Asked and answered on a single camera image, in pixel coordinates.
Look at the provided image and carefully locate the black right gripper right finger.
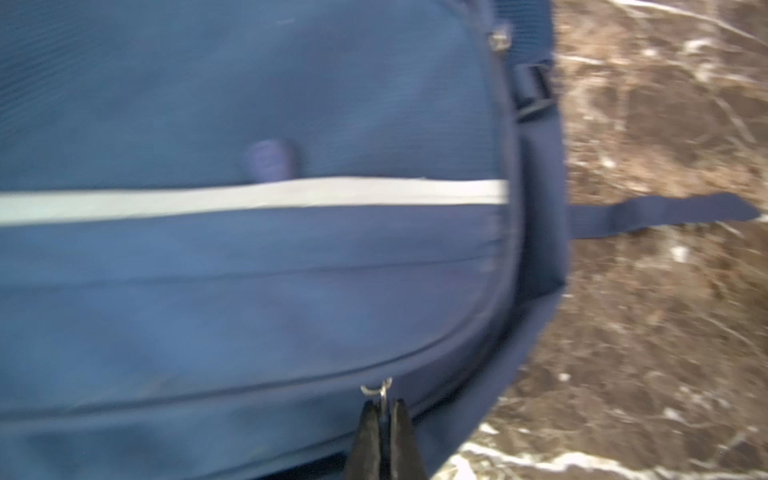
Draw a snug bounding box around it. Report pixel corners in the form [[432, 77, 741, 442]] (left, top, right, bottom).
[[388, 399, 428, 480]]

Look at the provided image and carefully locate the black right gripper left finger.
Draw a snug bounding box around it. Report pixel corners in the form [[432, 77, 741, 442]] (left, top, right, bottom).
[[343, 401, 382, 480]]

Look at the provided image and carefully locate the navy blue student backpack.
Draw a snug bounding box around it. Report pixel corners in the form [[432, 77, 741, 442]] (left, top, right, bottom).
[[1, 1, 758, 479]]

